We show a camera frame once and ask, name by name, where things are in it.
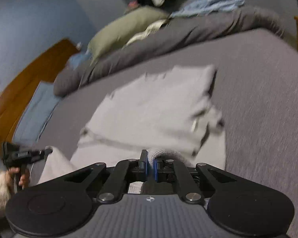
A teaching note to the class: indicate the wooden headboard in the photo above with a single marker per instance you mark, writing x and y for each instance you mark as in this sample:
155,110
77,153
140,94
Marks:
19,91

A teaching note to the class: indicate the person's left hand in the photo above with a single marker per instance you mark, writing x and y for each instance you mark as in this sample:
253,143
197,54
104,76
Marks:
23,178

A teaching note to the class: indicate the dark grey duvet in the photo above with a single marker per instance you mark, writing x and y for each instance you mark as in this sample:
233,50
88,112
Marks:
188,37

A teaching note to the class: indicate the cream cloth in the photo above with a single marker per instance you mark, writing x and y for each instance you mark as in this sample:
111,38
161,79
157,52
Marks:
144,33

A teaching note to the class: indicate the light blue crumpled cloth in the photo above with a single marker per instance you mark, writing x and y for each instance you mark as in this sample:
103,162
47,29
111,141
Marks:
208,5

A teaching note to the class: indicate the small blue cloth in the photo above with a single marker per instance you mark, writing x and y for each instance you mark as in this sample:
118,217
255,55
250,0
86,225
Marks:
78,60

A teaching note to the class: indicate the light grey knit sweater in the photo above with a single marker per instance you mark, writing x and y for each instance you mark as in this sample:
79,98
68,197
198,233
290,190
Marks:
149,109

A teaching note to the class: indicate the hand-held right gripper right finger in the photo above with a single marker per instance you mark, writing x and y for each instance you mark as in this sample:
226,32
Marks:
156,169

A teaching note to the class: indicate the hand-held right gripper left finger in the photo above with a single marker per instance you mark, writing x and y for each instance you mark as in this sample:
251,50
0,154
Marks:
144,166

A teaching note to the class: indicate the grey bed sheet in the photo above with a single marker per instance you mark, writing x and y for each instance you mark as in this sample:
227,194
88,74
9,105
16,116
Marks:
263,104

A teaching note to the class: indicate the blue pillow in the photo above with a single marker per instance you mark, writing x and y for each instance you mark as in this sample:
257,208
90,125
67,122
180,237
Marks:
32,116

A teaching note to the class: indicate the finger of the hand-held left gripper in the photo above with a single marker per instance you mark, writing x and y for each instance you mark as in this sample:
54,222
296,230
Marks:
43,152

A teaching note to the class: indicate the olive green pillow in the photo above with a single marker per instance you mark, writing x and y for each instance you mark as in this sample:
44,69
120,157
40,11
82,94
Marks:
119,27

